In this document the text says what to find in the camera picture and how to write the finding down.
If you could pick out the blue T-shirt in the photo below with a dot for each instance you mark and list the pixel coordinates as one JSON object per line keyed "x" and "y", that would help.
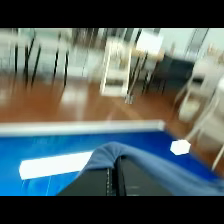
{"x": 156, "y": 166}

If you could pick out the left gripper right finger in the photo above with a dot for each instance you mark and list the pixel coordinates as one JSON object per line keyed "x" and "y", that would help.
{"x": 143, "y": 183}

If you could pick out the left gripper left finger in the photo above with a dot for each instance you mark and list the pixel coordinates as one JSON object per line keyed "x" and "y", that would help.
{"x": 91, "y": 185}

